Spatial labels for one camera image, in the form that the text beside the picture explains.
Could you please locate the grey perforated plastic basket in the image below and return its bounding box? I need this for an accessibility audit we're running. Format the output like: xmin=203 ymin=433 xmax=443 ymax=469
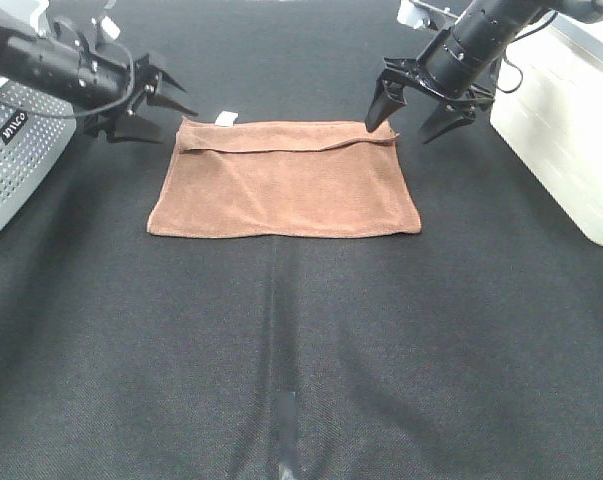
xmin=0 ymin=76 xmax=76 ymax=231

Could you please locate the brown microfibre towel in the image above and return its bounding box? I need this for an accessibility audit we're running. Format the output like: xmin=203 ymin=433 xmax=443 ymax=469
xmin=147 ymin=119 xmax=422 ymax=239

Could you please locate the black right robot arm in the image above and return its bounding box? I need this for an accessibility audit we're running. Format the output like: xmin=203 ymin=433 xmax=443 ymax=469
xmin=365 ymin=0 xmax=603 ymax=143

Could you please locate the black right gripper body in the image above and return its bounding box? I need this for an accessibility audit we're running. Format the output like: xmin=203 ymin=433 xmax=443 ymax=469
xmin=380 ymin=57 xmax=495 ymax=111

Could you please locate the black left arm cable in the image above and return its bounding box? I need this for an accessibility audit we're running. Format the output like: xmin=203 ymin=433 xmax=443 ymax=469
xmin=0 ymin=47 xmax=136 ymax=120

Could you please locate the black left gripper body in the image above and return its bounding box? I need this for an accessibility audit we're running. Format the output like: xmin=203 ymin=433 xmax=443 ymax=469
xmin=83 ymin=52 xmax=163 ymax=138

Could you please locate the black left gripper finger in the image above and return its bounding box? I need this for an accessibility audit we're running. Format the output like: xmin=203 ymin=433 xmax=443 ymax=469
xmin=106 ymin=115 xmax=162 ymax=144
xmin=145 ymin=72 xmax=198 ymax=117

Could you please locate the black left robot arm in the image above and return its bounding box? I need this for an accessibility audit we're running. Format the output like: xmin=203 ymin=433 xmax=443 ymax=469
xmin=0 ymin=8 xmax=198 ymax=144

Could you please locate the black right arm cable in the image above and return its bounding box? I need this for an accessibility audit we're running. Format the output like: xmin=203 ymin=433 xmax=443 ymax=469
xmin=495 ymin=9 xmax=560 ymax=95

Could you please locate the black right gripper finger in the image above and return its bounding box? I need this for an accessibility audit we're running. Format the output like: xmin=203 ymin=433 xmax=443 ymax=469
xmin=418 ymin=103 xmax=476 ymax=144
xmin=365 ymin=79 xmax=405 ymax=133

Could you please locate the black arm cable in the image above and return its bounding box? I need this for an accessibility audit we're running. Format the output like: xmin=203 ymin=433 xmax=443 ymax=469
xmin=495 ymin=9 xmax=560 ymax=95
xmin=0 ymin=47 xmax=136 ymax=120

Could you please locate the pale green plastic basket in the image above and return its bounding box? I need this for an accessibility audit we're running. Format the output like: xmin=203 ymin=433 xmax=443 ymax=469
xmin=490 ymin=15 xmax=603 ymax=246

